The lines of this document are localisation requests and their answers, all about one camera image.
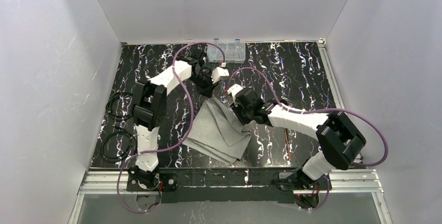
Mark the grey cloth napkin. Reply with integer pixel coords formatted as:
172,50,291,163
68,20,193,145
183,97,251,166

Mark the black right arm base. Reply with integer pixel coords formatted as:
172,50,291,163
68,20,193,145
272,169,332,193

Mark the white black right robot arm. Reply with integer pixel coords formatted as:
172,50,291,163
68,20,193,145
227,84,366,182

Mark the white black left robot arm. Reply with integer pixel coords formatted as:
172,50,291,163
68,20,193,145
131,47,229,173

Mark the black copper spoon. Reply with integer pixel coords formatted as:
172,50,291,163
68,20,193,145
278,98,294,161

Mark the clear plastic compartment box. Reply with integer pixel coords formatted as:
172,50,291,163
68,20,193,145
207,39,245,64

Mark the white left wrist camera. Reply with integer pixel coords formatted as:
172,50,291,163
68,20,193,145
211,67,230,84

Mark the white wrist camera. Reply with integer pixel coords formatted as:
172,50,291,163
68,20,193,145
226,84,244,107
211,67,230,84

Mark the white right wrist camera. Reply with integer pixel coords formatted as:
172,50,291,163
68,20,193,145
226,84,244,107

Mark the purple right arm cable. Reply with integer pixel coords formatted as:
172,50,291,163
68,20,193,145
225,67,389,211

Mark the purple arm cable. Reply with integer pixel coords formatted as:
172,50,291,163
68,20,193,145
225,67,389,211
116,42,227,214

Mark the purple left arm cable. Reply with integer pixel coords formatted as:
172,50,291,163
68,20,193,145
116,42,227,214

